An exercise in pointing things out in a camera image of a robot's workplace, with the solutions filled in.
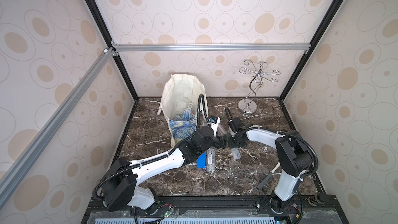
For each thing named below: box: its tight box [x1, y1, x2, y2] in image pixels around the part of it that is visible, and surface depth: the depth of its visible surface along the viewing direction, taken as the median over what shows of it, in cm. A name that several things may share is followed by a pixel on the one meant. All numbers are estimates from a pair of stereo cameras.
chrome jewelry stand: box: [237, 60, 281, 114], surface depth 99 cm
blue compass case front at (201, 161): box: [196, 151, 207, 169], surface depth 89 cm
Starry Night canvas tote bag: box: [156, 73, 209, 148], surface depth 94 cm
